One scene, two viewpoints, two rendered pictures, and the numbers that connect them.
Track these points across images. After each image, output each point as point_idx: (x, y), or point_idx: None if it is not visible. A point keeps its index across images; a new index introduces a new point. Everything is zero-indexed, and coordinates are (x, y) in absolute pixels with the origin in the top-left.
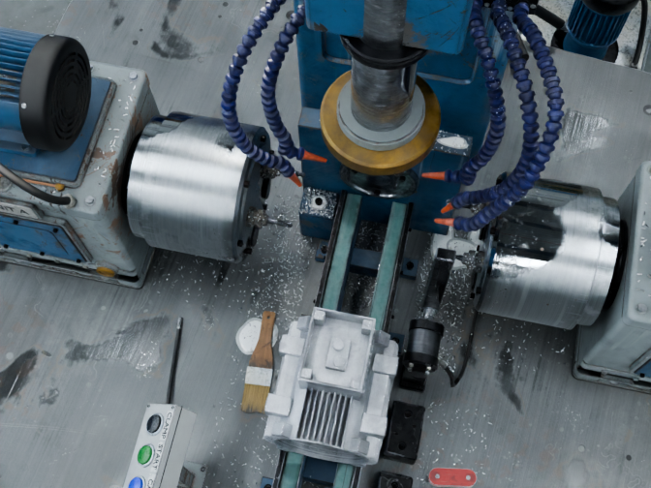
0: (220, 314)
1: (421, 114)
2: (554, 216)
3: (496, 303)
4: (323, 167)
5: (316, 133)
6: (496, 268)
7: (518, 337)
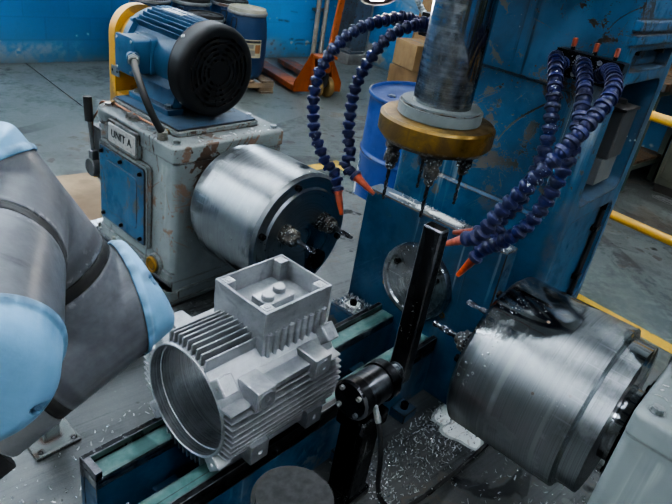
0: None
1: (474, 116)
2: (576, 306)
3: (471, 376)
4: (371, 261)
5: (380, 200)
6: (487, 323)
7: None
